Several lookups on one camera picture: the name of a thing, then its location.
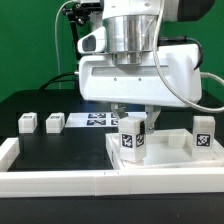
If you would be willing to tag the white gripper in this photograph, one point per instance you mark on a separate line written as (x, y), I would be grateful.
(168, 77)

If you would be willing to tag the white square table top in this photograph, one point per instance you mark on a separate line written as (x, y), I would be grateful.
(165, 149)

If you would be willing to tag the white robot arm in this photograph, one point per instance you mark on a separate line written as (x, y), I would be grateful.
(126, 61)

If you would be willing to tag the white AprilTag base sheet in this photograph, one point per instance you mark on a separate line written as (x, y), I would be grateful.
(101, 119)

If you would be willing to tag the white U-shaped obstacle fence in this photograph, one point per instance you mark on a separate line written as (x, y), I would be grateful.
(102, 183)

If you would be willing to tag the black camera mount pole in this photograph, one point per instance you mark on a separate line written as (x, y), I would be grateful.
(78, 15)

